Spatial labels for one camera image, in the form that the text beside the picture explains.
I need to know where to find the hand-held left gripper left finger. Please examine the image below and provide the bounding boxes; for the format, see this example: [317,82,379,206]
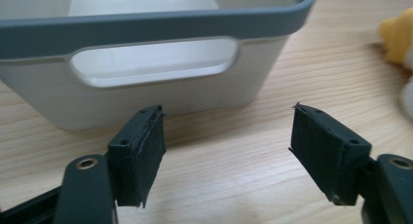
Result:
[107,104,168,209]

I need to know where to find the yellow and white plush toy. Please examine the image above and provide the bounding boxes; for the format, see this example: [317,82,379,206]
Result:
[378,8,413,121]

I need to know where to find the white bin with grey rim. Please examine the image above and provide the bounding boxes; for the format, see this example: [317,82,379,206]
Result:
[0,0,319,131]

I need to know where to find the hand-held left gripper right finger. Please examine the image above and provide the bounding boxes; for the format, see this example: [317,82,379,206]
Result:
[288,102,373,206]

